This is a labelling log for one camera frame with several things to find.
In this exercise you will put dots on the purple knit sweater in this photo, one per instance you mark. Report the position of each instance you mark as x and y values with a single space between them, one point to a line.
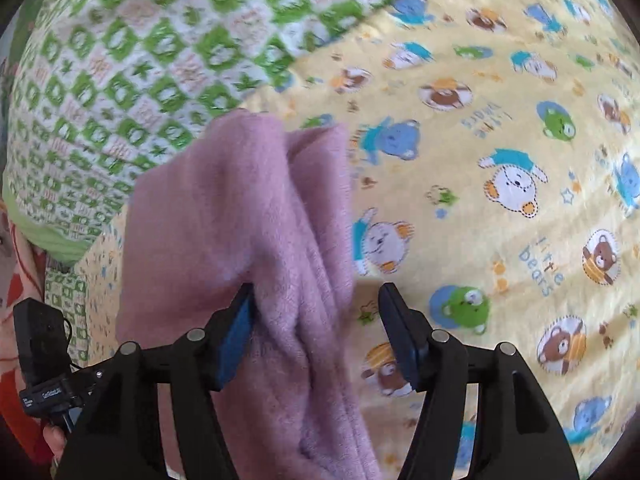
251 202

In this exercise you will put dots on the green white checkered quilt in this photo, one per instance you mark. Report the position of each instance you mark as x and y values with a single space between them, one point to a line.
96 92

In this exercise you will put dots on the person left hand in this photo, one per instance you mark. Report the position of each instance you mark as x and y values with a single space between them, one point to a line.
55 439

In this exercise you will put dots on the green patterned pillow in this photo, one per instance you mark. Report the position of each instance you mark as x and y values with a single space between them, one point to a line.
68 293

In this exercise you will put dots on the yellow bear print bedsheet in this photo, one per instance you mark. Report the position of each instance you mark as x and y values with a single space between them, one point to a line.
494 152

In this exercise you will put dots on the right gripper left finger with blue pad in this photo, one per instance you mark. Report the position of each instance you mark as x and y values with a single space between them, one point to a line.
117 435

